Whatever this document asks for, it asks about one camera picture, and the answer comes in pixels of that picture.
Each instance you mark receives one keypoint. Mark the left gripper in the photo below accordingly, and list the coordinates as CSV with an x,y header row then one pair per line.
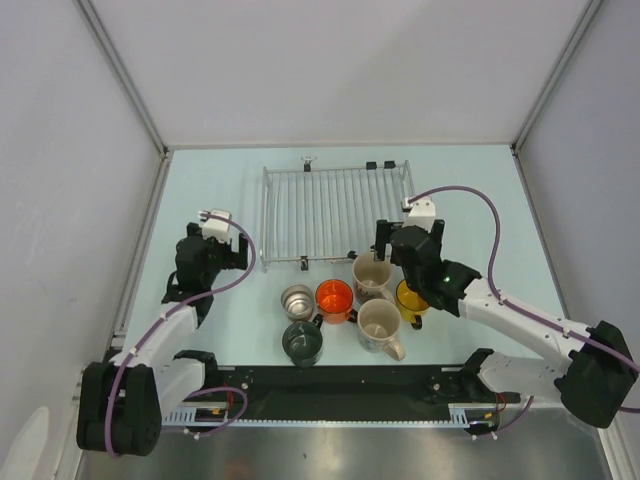
x,y
237,263

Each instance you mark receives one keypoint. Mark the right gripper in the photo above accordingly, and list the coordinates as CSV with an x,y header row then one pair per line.
x,y
383,230

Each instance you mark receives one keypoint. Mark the beige mug coral print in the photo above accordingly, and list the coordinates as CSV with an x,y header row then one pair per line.
x,y
371,278

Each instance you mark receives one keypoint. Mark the yellow mug black handle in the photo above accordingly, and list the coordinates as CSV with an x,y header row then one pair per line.
x,y
411,306

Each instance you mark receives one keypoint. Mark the beige mug blue print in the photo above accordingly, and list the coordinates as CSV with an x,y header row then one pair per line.
x,y
379,323

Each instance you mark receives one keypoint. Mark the orange mug black handle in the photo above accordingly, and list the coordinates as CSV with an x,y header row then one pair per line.
x,y
335,301

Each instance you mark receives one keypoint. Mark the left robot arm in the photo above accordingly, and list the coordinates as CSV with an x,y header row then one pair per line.
x,y
124,400

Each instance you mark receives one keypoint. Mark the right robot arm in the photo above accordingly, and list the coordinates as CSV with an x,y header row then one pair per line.
x,y
588,369

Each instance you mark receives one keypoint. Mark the stainless steel cup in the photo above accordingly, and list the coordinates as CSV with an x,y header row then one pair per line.
x,y
298,302

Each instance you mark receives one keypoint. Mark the dark green mug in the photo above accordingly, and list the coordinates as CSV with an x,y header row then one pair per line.
x,y
302,342

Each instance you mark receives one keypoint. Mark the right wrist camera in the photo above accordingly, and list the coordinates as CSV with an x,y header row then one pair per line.
x,y
420,213

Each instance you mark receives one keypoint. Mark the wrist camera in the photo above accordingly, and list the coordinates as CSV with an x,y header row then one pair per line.
x,y
214,225
420,213

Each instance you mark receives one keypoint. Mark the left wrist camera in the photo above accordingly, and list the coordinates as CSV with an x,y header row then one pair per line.
x,y
214,225

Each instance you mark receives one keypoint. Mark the metal wire dish rack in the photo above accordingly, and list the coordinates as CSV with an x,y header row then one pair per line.
x,y
312,214

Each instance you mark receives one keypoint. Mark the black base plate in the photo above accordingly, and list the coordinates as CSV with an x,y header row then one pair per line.
x,y
393,393

